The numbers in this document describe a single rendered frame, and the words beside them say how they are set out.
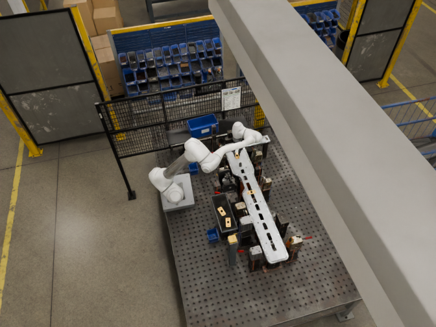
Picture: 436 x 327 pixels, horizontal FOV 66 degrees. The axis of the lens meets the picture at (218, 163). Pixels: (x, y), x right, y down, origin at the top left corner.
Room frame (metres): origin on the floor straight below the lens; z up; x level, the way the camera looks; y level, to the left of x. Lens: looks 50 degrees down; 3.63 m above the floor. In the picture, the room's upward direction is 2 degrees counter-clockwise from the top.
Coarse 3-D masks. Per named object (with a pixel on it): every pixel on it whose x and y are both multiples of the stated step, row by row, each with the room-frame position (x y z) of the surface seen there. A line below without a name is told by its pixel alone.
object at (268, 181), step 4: (268, 180) 1.92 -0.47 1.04; (264, 184) 1.89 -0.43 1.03; (268, 184) 1.90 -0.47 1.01; (264, 188) 1.89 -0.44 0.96; (268, 188) 1.90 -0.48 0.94; (264, 192) 1.90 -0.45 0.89; (268, 192) 1.91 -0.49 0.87; (264, 196) 1.90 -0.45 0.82; (268, 196) 1.90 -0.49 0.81; (268, 200) 1.91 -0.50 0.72
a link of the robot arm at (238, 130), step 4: (236, 124) 2.27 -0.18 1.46; (240, 124) 2.27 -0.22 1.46; (232, 128) 2.27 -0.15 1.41; (236, 128) 2.23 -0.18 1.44; (240, 128) 2.23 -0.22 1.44; (244, 128) 2.25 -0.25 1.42; (232, 132) 2.26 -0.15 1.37; (236, 132) 2.22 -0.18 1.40; (240, 132) 2.22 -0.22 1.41; (244, 132) 2.21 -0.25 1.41; (236, 136) 2.22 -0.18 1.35; (240, 136) 2.21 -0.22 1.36
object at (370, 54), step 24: (360, 0) 4.40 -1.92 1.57; (384, 0) 4.48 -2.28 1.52; (408, 0) 4.59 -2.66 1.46; (360, 24) 4.41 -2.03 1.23; (384, 24) 4.53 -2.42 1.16; (408, 24) 4.60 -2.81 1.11; (360, 48) 4.46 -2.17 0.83; (384, 48) 4.58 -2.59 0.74; (360, 72) 4.51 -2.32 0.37; (384, 72) 4.60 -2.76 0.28
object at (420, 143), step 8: (392, 104) 3.06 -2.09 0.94; (400, 104) 3.06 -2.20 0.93; (416, 120) 3.17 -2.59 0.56; (424, 120) 3.17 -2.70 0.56; (432, 128) 3.24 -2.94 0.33; (424, 136) 3.22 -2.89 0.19; (432, 136) 3.24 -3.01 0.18; (416, 144) 2.82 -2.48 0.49; (424, 144) 2.78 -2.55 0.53; (432, 144) 2.78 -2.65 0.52; (424, 152) 2.29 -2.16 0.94; (432, 152) 2.30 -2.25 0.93; (432, 160) 2.58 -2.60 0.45
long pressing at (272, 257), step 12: (228, 144) 2.45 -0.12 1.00; (228, 156) 2.28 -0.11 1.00; (240, 156) 2.27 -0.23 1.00; (240, 168) 2.12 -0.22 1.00; (252, 168) 2.12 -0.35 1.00; (252, 180) 1.96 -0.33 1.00; (252, 204) 1.69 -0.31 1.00; (264, 204) 1.68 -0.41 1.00; (252, 216) 1.56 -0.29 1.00; (264, 216) 1.56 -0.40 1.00; (276, 228) 1.43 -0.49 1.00; (264, 240) 1.32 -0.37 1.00; (264, 252) 1.21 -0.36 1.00; (276, 252) 1.21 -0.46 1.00
